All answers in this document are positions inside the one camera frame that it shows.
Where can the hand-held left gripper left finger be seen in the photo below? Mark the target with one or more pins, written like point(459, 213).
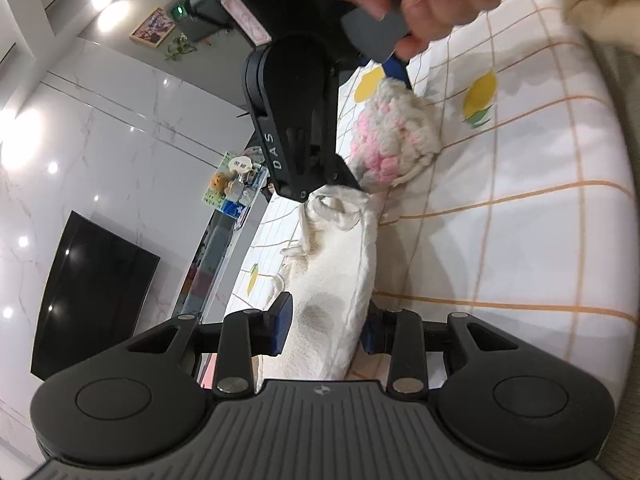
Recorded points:
point(282, 322)

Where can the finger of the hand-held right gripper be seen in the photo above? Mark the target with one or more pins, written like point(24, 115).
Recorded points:
point(295, 160)
point(397, 75)

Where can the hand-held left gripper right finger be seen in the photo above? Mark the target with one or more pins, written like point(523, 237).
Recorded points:
point(369, 341)

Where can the pink white knitted toy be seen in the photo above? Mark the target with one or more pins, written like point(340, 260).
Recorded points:
point(395, 132)

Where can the person's right hand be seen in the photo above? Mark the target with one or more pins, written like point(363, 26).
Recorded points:
point(445, 5)

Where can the brown teddy bear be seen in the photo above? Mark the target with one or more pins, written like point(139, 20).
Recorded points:
point(218, 182)

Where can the blue printed box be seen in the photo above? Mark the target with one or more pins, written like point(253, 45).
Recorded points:
point(231, 208)

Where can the teddy bear toy pile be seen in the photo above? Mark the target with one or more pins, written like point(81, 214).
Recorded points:
point(212, 199)

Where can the white marble television console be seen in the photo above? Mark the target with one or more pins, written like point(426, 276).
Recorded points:
point(215, 255)

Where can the hanging green vine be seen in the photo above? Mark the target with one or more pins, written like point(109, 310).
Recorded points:
point(180, 46)

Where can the checkered fruit-print bed sheet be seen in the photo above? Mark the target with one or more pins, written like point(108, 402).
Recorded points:
point(525, 170)

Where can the cream fluffy blanket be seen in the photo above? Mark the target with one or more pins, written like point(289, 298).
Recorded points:
point(595, 0)

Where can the framed wall picture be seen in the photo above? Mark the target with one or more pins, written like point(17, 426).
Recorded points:
point(155, 26)

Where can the black wall television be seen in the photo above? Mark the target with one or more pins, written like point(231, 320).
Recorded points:
point(90, 295)

